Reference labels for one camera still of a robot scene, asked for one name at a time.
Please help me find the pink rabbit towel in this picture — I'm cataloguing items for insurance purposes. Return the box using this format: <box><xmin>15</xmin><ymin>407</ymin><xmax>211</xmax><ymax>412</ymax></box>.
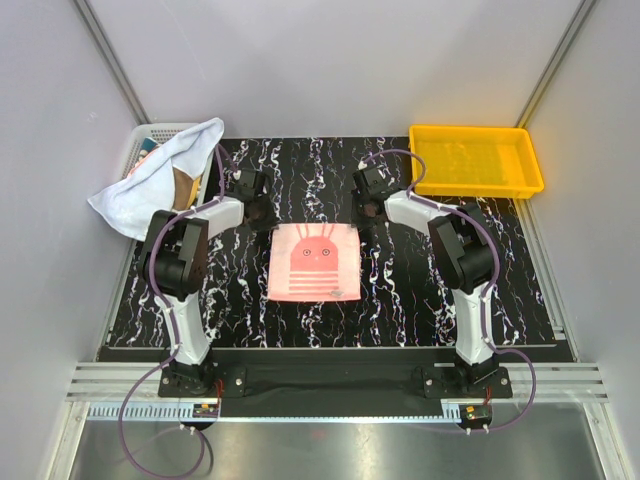
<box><xmin>267</xmin><ymin>223</ymin><xmax>361</xmax><ymax>303</ymax></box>

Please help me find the light blue white towel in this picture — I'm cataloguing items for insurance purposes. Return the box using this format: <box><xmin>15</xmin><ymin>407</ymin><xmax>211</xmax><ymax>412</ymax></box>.
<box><xmin>88</xmin><ymin>118</ymin><xmax>224</xmax><ymax>241</ymax></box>

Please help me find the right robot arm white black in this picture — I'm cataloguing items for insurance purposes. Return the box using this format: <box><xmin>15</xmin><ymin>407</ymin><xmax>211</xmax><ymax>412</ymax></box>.
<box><xmin>352</xmin><ymin>166</ymin><xmax>500</xmax><ymax>397</ymax></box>

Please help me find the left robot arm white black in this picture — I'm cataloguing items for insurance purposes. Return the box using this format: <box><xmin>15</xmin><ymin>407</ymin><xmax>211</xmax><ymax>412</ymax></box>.
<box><xmin>139</xmin><ymin>169</ymin><xmax>278</xmax><ymax>396</ymax></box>

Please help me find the brown towel in basket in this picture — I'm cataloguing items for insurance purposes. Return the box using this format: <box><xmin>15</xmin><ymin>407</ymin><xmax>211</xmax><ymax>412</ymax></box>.
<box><xmin>172</xmin><ymin>168</ymin><xmax>202</xmax><ymax>211</ymax></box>

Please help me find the black marble pattern mat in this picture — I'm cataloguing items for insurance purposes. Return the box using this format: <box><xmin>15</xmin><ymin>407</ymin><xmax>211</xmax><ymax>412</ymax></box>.
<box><xmin>107</xmin><ymin>137</ymin><xmax>559</xmax><ymax>350</ymax></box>

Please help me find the yellow plastic tray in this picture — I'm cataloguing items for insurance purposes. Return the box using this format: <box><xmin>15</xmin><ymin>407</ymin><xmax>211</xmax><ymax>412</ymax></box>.
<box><xmin>409</xmin><ymin>125</ymin><xmax>544</xmax><ymax>199</ymax></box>

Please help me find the white perforated plastic basket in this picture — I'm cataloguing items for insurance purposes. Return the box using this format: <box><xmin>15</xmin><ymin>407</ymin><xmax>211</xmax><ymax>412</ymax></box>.
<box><xmin>121</xmin><ymin>123</ymin><xmax>214</xmax><ymax>208</ymax></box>

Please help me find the left small connector board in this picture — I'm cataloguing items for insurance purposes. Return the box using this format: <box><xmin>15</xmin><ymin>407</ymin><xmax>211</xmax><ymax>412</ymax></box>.
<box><xmin>192</xmin><ymin>403</ymin><xmax>220</xmax><ymax>419</ymax></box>

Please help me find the small connector board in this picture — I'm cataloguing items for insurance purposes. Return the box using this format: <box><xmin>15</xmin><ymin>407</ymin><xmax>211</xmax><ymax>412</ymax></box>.
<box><xmin>192</xmin><ymin>403</ymin><xmax>220</xmax><ymax>419</ymax></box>
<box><xmin>461</xmin><ymin>404</ymin><xmax>493</xmax><ymax>429</ymax></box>

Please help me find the right small connector board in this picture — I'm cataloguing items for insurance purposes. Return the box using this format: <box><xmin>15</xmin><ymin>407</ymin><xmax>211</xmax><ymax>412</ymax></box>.
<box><xmin>461</xmin><ymin>404</ymin><xmax>493</xmax><ymax>429</ymax></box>

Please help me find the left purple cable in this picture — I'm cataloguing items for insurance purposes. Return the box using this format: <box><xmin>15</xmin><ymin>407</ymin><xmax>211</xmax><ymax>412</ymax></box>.
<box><xmin>117</xmin><ymin>144</ymin><xmax>241</xmax><ymax>474</ymax></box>

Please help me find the purple cable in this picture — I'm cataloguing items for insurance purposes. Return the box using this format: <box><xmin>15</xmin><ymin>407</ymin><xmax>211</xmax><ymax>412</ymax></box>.
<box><xmin>358</xmin><ymin>149</ymin><xmax>539</xmax><ymax>432</ymax></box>
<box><xmin>117</xmin><ymin>144</ymin><xmax>241</xmax><ymax>474</ymax></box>

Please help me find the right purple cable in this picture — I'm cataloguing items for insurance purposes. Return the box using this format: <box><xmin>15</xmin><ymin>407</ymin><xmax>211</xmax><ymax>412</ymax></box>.
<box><xmin>358</xmin><ymin>149</ymin><xmax>539</xmax><ymax>432</ymax></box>

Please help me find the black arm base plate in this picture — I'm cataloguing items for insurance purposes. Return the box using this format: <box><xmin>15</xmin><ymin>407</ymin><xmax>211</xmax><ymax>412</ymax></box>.
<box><xmin>159</xmin><ymin>347</ymin><xmax>513</xmax><ymax>400</ymax></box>

